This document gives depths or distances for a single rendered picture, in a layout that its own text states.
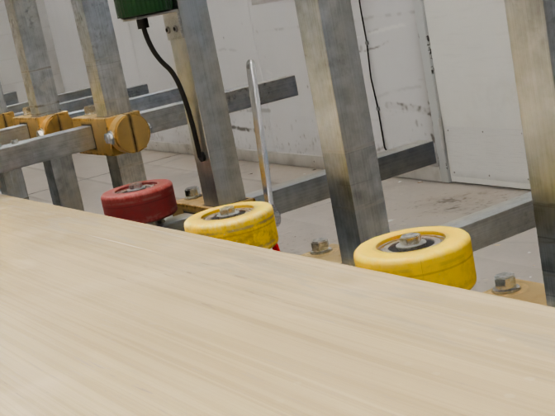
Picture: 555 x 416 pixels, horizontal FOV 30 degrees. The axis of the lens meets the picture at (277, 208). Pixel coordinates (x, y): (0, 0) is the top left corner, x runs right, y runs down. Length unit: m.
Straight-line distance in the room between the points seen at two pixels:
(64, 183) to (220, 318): 0.97
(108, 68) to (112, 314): 0.68
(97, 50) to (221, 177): 0.29
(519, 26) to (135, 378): 0.35
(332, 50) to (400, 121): 4.48
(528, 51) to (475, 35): 4.09
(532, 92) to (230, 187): 0.49
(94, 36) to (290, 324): 0.79
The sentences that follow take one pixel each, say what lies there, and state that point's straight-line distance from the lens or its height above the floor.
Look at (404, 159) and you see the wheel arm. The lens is 1.33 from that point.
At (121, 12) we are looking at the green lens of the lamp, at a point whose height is 1.09.
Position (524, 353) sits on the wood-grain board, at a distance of 0.51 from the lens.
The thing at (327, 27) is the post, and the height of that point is 1.05.
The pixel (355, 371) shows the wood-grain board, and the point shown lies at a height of 0.90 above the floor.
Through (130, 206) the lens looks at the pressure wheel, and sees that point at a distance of 1.11.
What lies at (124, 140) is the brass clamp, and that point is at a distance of 1.32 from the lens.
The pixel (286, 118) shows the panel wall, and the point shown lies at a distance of 6.36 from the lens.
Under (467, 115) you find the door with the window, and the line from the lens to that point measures 4.96.
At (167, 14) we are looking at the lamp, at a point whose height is 1.08.
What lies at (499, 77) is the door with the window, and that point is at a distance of 4.74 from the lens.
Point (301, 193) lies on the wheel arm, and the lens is 1.24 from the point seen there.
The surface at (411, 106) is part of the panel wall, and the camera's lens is 5.28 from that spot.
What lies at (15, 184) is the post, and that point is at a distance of 1.83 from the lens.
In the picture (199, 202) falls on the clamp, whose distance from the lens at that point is 1.18.
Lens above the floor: 1.09
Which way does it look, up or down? 12 degrees down
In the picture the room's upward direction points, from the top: 11 degrees counter-clockwise
